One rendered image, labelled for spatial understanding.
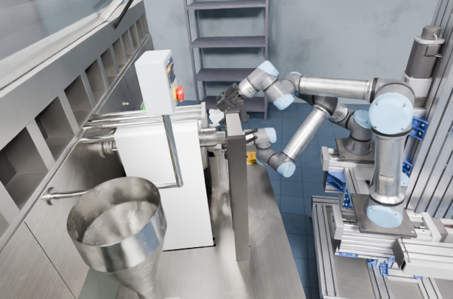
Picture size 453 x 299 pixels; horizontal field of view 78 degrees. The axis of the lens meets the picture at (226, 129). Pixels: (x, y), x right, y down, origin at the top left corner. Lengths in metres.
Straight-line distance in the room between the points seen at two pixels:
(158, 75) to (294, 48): 3.43
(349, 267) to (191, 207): 1.26
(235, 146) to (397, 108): 0.50
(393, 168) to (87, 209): 0.93
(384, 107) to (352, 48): 3.00
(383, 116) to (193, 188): 0.64
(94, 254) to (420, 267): 1.29
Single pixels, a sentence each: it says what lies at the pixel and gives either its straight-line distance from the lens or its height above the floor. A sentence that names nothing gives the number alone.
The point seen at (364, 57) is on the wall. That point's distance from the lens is 4.02.
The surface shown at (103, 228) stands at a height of 1.45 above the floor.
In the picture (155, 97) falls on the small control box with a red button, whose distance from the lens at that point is 0.51.
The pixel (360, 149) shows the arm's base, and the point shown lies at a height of 0.86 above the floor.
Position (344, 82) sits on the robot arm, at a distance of 1.15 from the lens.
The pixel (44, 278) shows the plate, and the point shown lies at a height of 1.30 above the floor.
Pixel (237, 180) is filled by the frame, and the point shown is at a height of 1.30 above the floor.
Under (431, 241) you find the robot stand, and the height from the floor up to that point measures 0.74.
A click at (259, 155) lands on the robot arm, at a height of 1.02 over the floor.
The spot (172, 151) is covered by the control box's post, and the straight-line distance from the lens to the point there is 0.60.
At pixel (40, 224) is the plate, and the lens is 0.73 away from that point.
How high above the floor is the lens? 1.85
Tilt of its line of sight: 32 degrees down
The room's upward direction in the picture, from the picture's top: 4 degrees counter-clockwise
